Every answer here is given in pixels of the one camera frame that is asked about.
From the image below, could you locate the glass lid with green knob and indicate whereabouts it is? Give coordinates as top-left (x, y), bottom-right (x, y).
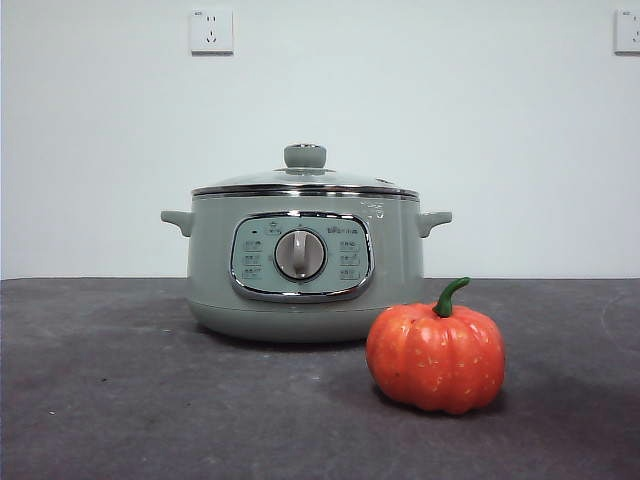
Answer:
top-left (192, 143), bottom-right (419, 198)

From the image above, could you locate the orange pumpkin with green stem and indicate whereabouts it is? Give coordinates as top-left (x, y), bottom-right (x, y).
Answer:
top-left (365, 276), bottom-right (507, 416)

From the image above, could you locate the pale green electric cooking pot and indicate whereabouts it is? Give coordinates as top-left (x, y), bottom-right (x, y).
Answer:
top-left (160, 192), bottom-right (454, 345)

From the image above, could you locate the white wall socket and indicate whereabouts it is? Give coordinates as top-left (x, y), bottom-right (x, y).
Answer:
top-left (189, 8), bottom-right (235, 57)
top-left (613, 8), bottom-right (640, 56)

